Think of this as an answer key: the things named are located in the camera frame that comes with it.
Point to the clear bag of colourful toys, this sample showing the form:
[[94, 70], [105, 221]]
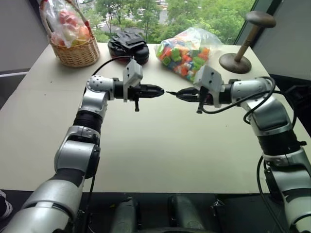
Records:
[[70, 26]]

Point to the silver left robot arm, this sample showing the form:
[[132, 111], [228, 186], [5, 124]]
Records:
[[73, 155]]

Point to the black marker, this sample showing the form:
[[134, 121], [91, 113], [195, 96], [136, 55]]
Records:
[[171, 92]]

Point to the black bulky object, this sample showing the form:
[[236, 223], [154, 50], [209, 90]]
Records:
[[300, 93]]

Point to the woven wicker basket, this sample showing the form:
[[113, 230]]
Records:
[[77, 54]]

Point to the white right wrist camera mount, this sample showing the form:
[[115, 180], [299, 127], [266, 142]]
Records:
[[209, 76]]

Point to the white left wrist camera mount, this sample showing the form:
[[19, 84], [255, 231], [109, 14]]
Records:
[[132, 70]]

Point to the clear bag of colourful blocks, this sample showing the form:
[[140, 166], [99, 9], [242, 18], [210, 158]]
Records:
[[184, 55]]

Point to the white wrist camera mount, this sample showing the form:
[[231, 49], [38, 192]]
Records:
[[209, 76], [132, 70]]

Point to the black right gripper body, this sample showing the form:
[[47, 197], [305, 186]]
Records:
[[209, 98]]

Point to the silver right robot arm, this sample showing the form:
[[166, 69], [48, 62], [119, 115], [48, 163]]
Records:
[[269, 114]]

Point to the brown wooden stand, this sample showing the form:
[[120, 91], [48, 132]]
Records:
[[234, 63]]

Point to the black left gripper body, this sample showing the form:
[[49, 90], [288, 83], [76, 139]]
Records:
[[143, 92]]

